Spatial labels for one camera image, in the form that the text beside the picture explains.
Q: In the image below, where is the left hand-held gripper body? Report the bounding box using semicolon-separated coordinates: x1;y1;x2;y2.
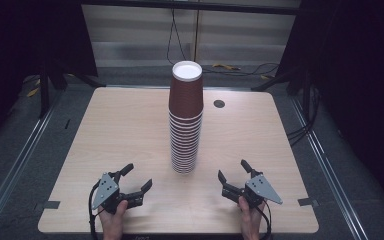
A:
91;171;145;215

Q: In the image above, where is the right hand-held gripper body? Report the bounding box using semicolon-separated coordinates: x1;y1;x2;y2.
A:
221;173;284;210

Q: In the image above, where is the stack of brown paper cups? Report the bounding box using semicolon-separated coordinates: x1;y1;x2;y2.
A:
168;60;204;175

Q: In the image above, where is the person's left hand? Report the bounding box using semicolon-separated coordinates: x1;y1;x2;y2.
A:
98;199;129;240

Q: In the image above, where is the person's right hand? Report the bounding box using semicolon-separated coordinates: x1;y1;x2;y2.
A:
237;195;267;240

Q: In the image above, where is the grey tape strip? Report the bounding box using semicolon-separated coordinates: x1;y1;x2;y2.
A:
42;200;61;211
297;197;320;207

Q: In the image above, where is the black metal stand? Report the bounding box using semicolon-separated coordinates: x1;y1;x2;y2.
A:
251;65;314;98
38;58;98;118

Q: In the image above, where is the black curtain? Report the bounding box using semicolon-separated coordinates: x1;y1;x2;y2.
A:
0;0;98;151
276;0;384;214

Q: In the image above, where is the black overhead bar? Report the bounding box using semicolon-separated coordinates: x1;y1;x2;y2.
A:
79;0;302;16

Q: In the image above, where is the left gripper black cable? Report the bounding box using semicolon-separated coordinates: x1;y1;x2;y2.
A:
87;180;102;240

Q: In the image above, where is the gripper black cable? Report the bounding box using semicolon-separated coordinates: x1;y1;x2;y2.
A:
87;180;102;240
257;203;273;240

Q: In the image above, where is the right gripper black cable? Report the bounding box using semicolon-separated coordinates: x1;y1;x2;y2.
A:
257;203;273;240

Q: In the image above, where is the metal floor rail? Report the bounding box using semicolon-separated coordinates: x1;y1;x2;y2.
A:
0;89;66;233
289;95;372;240

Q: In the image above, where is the black cable bundle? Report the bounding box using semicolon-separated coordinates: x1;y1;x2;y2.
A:
286;85;322;148

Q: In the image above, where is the black floor cable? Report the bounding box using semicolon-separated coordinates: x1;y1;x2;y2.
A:
201;61;280;78

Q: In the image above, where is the hanging black cable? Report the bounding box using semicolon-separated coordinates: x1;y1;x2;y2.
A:
165;7;188;66

